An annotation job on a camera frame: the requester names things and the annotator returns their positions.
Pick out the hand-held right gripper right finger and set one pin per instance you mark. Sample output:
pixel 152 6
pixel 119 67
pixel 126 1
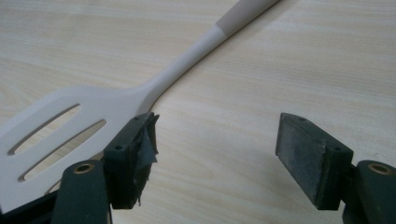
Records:
pixel 311 158

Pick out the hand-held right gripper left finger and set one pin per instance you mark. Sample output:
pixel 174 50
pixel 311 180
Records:
pixel 126 165

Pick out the white slotted spatula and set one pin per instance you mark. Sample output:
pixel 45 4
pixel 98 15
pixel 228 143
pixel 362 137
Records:
pixel 93 115

